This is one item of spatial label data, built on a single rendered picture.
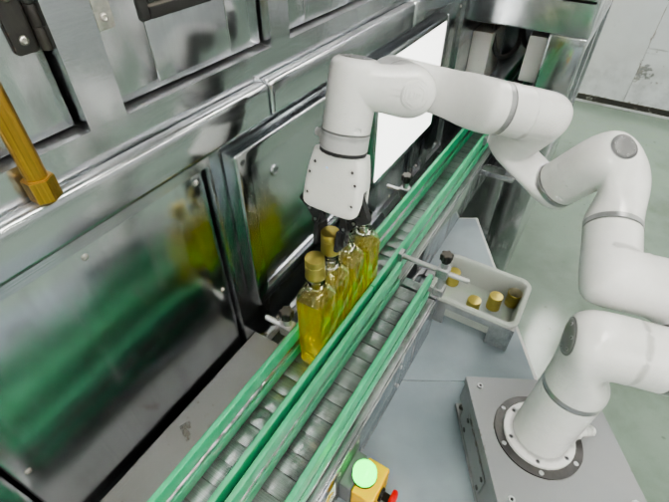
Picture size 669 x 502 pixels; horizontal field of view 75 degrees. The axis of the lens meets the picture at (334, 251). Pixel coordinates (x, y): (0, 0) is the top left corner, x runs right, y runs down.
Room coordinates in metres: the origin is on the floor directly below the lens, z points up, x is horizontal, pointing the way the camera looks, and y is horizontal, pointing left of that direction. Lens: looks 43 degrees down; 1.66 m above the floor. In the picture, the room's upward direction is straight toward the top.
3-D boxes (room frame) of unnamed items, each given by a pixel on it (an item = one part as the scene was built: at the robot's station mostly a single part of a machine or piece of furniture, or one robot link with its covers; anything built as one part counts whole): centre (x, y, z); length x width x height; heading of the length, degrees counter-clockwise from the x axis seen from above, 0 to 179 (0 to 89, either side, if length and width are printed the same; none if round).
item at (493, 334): (0.77, -0.35, 0.79); 0.27 x 0.17 x 0.08; 58
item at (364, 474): (0.31, -0.05, 0.84); 0.05 x 0.05 x 0.03
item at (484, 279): (0.75, -0.37, 0.80); 0.22 x 0.17 x 0.09; 58
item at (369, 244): (0.67, -0.06, 0.99); 0.06 x 0.06 x 0.21; 58
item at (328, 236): (0.57, 0.01, 1.15); 0.04 x 0.04 x 0.04
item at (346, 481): (0.31, -0.06, 0.79); 0.07 x 0.07 x 0.07; 58
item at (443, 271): (0.71, -0.22, 0.95); 0.17 x 0.03 x 0.12; 58
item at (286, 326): (0.55, 0.11, 0.94); 0.07 x 0.04 x 0.13; 58
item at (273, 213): (0.96, -0.08, 1.15); 0.90 x 0.03 x 0.34; 148
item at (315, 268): (0.52, 0.03, 1.14); 0.04 x 0.04 x 0.04
